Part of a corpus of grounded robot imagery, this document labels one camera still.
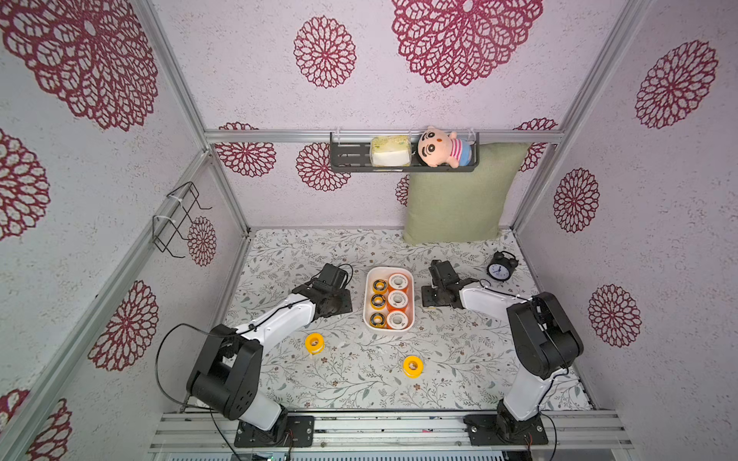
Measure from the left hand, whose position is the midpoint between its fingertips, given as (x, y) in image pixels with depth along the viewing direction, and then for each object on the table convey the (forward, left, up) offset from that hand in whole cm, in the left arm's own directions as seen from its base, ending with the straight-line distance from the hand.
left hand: (344, 303), depth 90 cm
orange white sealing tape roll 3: (-4, -17, -4) cm, 17 cm away
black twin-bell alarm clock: (+16, -54, -1) cm, 56 cm away
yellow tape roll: (-12, +8, -6) cm, 16 cm away
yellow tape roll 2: (-19, -20, -7) cm, 28 cm away
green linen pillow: (+32, -41, +11) cm, 53 cm away
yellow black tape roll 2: (+4, -11, -7) cm, 13 cm away
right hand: (+7, -28, -5) cm, 29 cm away
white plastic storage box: (+13, -10, -3) cm, 17 cm away
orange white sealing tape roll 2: (+4, -17, -4) cm, 18 cm away
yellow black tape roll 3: (-3, -10, -6) cm, 12 cm away
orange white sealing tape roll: (+11, -18, -4) cm, 21 cm away
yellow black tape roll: (+11, -12, -7) cm, 17 cm away
